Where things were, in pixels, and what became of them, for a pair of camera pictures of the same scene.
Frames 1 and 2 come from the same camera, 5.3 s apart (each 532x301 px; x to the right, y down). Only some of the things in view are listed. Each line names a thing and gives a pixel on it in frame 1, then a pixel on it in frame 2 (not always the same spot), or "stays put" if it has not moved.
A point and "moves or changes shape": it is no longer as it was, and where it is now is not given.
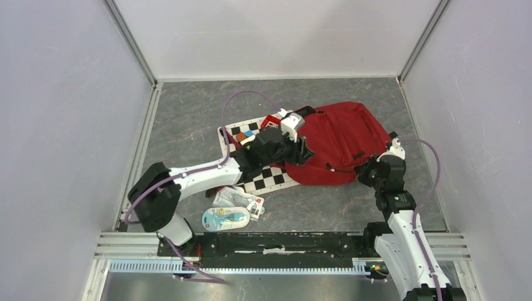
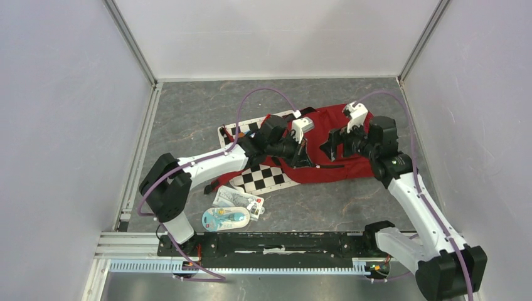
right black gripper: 361,170 -> 338,136
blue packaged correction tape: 225,217 stays put
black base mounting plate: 271,249 stays put
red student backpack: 341,135 moves or changes shape
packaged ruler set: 233,196 stays put
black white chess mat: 271,177 stays put
